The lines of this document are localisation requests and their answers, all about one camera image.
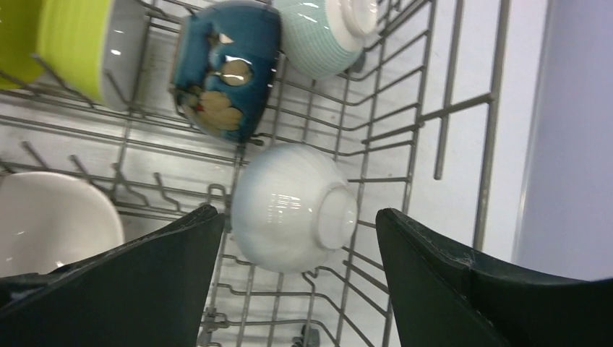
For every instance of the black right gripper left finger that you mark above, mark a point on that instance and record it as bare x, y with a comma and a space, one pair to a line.
150, 291

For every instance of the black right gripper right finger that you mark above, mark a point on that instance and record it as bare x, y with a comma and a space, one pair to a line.
445, 293

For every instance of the beige bowl with black outside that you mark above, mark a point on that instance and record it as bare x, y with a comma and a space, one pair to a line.
49, 220

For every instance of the white bowl with blue outside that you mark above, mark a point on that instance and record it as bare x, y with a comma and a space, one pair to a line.
292, 208

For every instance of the lime green bowl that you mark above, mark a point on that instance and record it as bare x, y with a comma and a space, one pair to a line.
94, 46

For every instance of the pale green plate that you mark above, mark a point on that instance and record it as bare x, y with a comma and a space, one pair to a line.
322, 38

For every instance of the yellow green bowl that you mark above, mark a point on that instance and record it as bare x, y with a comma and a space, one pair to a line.
19, 33

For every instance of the blue patterned bowl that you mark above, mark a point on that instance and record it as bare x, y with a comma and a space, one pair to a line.
224, 67

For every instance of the grey wire dish rack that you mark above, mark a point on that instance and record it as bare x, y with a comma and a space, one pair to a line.
411, 127

